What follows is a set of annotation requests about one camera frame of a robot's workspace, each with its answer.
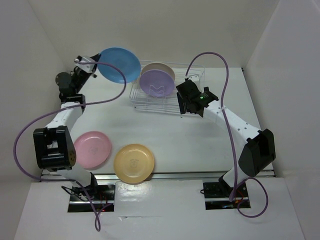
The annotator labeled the purple plate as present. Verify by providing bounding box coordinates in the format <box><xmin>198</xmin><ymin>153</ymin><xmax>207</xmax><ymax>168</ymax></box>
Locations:
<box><xmin>139</xmin><ymin>69</ymin><xmax>175</xmax><ymax>98</ymax></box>

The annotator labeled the cream plate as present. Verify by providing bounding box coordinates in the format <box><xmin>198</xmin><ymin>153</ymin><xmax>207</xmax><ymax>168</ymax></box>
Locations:
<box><xmin>140</xmin><ymin>62</ymin><xmax>176</xmax><ymax>80</ymax></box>

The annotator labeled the blue plate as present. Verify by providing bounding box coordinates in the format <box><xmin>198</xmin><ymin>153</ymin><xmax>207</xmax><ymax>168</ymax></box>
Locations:
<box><xmin>97</xmin><ymin>47</ymin><xmax>141</xmax><ymax>84</ymax></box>

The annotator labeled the pink plate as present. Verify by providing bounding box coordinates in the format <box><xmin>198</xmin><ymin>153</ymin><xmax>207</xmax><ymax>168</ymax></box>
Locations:
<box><xmin>74</xmin><ymin>131</ymin><xmax>112</xmax><ymax>169</ymax></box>

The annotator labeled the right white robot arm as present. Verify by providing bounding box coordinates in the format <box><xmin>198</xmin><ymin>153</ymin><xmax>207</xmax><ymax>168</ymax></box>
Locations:
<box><xmin>176</xmin><ymin>79</ymin><xmax>276</xmax><ymax>197</ymax></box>

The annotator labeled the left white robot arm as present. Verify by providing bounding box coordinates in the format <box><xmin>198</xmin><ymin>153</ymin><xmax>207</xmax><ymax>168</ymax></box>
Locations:
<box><xmin>33</xmin><ymin>54</ymin><xmax>101</xmax><ymax>200</ymax></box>

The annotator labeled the orange plate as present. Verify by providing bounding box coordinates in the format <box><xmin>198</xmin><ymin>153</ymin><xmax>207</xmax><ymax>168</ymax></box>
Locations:
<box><xmin>113</xmin><ymin>143</ymin><xmax>155</xmax><ymax>185</ymax></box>

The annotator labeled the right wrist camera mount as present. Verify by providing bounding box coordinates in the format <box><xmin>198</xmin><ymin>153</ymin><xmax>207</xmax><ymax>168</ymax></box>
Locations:
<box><xmin>186</xmin><ymin>74</ymin><xmax>201</xmax><ymax>88</ymax></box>

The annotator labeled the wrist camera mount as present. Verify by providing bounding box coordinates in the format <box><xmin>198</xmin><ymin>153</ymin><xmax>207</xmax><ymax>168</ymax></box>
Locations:
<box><xmin>186</xmin><ymin>74</ymin><xmax>201</xmax><ymax>88</ymax></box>
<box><xmin>74</xmin><ymin>56</ymin><xmax>96</xmax><ymax>74</ymax></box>

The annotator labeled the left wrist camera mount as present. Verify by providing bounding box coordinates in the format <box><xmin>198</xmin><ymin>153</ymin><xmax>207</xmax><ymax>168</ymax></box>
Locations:
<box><xmin>74</xmin><ymin>56</ymin><xmax>96</xmax><ymax>74</ymax></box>

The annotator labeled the white wire dish rack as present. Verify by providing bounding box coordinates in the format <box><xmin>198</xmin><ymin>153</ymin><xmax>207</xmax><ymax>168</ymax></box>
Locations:
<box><xmin>129</xmin><ymin>62</ymin><xmax>205</xmax><ymax>115</ymax></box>

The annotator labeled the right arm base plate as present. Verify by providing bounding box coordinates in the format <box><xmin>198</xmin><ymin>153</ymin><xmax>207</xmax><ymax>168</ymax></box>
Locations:
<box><xmin>200</xmin><ymin>182</ymin><xmax>251</xmax><ymax>210</ymax></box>

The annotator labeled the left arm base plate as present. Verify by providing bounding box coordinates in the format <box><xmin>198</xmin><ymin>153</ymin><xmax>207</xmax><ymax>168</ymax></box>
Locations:
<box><xmin>62</xmin><ymin>184</ymin><xmax>116</xmax><ymax>213</ymax></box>

